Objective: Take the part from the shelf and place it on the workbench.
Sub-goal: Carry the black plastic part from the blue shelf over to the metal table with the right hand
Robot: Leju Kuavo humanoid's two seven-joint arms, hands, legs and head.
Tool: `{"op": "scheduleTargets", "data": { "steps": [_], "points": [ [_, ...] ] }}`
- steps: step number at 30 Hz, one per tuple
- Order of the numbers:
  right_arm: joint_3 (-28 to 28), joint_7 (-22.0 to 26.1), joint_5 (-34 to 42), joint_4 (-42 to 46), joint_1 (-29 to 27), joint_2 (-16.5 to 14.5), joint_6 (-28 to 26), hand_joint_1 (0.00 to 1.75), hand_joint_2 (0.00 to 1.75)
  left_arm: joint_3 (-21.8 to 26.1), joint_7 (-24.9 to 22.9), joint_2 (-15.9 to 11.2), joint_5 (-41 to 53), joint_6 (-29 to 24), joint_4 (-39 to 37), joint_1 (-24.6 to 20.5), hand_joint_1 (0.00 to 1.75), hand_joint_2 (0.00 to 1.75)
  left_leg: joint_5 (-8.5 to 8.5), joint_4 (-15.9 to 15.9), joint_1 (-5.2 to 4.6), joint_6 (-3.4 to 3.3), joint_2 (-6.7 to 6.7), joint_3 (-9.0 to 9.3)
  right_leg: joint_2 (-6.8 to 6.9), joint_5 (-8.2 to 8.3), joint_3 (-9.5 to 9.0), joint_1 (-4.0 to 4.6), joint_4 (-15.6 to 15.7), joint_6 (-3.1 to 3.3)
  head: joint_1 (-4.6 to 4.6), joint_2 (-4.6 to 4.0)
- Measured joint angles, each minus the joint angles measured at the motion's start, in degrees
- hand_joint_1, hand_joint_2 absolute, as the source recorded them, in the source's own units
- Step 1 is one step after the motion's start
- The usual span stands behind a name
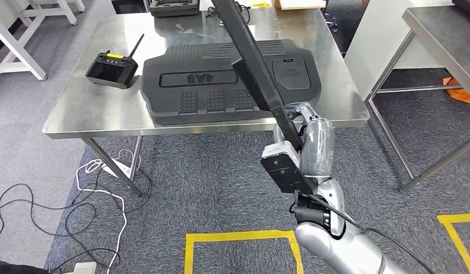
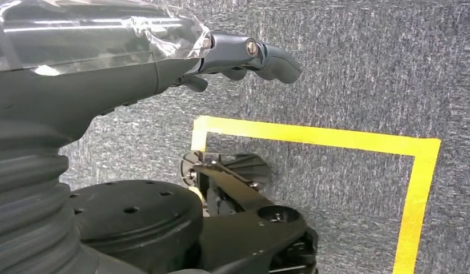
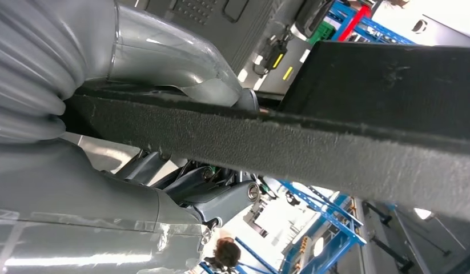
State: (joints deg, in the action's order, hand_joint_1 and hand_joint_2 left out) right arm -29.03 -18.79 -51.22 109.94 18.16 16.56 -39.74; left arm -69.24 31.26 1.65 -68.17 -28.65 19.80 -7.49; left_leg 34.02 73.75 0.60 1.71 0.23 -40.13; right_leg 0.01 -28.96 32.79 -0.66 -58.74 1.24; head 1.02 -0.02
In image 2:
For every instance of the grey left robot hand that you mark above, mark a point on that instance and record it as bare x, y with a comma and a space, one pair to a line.
68, 87

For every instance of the black robot foot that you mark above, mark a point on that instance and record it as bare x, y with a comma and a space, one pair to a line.
250, 170

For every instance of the yellow floor tape marking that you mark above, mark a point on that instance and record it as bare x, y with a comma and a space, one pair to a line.
314, 134

